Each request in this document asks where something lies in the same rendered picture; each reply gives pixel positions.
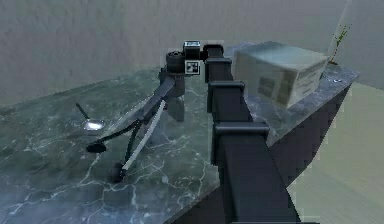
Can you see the thin green plant sprig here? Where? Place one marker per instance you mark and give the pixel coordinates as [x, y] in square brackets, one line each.
[339, 38]

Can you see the dark green marble counter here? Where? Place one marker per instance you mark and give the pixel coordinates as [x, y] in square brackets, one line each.
[66, 186]

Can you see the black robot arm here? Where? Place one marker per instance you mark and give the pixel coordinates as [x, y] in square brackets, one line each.
[246, 173]

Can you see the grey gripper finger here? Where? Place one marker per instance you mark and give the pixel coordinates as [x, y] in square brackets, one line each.
[96, 147]
[117, 173]

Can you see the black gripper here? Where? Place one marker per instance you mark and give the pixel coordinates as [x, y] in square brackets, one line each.
[175, 61]

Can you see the pale cardboard box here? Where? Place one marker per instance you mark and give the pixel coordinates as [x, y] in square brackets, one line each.
[283, 71]

